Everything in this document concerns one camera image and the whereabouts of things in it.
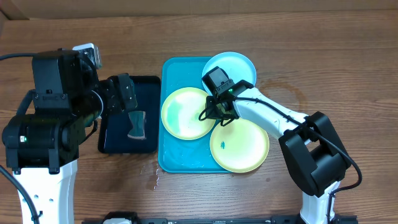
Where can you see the blue plastic tray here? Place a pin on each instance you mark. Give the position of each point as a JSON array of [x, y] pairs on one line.
[[177, 155]]

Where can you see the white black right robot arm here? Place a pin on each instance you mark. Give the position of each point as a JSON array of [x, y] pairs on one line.
[[314, 154]]

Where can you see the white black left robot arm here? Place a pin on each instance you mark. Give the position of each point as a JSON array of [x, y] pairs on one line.
[[42, 140]]

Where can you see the green scrubbing sponge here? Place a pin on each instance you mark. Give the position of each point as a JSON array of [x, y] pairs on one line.
[[138, 120]]

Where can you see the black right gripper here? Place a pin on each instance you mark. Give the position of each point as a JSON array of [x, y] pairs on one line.
[[213, 112]]

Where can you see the black plastic tray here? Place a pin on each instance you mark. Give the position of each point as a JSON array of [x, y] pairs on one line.
[[113, 132]]

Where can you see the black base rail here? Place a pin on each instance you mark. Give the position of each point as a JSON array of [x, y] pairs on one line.
[[276, 219]]

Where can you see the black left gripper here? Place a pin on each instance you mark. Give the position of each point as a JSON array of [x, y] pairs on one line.
[[115, 104]]

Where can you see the light blue plate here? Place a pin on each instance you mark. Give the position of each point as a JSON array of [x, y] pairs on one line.
[[237, 66]]

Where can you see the yellow plate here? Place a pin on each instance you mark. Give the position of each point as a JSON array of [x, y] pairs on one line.
[[240, 146], [180, 114]]

